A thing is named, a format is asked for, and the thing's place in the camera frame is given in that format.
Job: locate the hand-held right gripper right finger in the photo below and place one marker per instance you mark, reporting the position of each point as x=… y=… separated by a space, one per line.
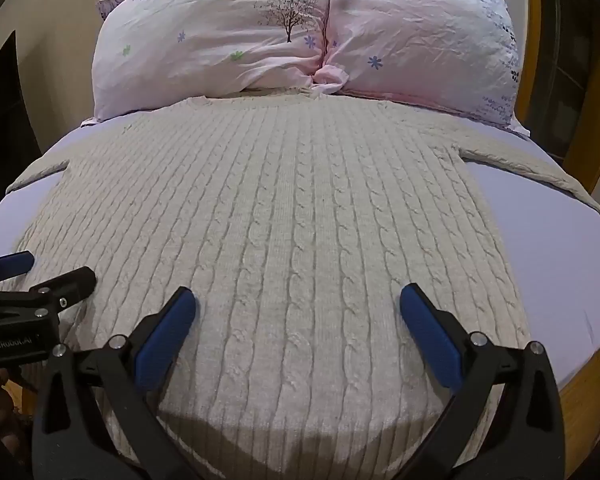
x=432 y=332

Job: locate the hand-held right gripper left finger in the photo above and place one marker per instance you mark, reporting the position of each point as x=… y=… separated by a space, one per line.
x=165 y=332

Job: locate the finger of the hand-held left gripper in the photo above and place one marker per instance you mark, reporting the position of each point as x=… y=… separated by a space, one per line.
x=62 y=287
x=10 y=262

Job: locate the pink floral print pillow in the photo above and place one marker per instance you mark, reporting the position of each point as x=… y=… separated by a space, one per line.
x=420 y=35

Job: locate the lavender bed sheet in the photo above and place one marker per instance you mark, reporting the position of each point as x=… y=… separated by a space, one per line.
x=545 y=260

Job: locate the pink tree print pillow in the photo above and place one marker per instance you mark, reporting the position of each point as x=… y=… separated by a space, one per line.
x=205 y=40

